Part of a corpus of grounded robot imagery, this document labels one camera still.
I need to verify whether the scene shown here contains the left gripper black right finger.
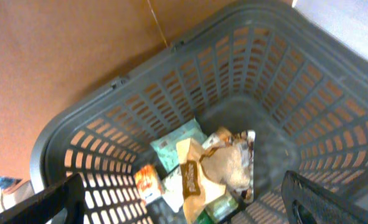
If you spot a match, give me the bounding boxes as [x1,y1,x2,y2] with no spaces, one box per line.
[281,170,368,224]

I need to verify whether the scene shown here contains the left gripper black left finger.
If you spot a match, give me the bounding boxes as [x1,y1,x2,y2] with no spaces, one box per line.
[0,174,85,223]

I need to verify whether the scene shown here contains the orange snack packet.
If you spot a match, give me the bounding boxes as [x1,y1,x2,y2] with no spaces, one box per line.
[134,164,164,205]

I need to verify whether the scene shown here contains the beige snack bag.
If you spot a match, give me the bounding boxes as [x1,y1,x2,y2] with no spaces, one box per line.
[176,127,256,223]

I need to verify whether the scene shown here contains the white bamboo print tube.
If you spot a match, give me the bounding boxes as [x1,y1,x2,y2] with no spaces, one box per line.
[162,167,238,223]

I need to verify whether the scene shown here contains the teal wipes packet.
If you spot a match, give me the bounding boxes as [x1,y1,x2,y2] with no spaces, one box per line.
[150,118,207,173]

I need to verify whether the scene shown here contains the grey plastic basket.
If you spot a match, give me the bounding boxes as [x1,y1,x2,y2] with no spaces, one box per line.
[30,1,368,223]

